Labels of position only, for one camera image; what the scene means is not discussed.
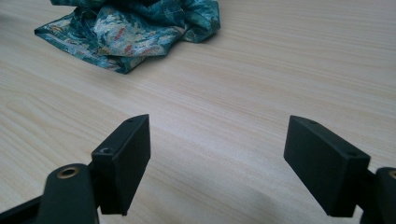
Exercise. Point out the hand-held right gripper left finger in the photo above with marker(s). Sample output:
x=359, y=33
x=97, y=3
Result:
x=124, y=174

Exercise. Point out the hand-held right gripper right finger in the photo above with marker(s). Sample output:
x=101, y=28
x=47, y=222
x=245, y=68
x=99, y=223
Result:
x=323, y=168

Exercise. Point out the teal floral print shirt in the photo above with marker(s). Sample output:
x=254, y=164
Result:
x=124, y=34

